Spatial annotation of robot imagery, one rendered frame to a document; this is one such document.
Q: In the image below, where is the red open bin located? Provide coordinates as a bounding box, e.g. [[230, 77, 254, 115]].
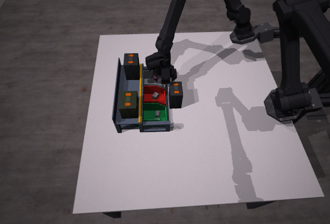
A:
[[143, 86, 166, 106]]

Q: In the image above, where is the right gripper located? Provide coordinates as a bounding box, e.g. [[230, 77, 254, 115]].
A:
[[153, 66, 177, 82]]

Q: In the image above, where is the dark grey metal rack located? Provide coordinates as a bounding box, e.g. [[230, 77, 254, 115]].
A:
[[112, 58, 174, 133]]

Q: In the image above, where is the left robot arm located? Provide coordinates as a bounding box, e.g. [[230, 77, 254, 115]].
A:
[[270, 0, 330, 118]]

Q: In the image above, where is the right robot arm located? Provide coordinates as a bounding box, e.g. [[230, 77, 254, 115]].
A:
[[145, 0, 255, 85]]

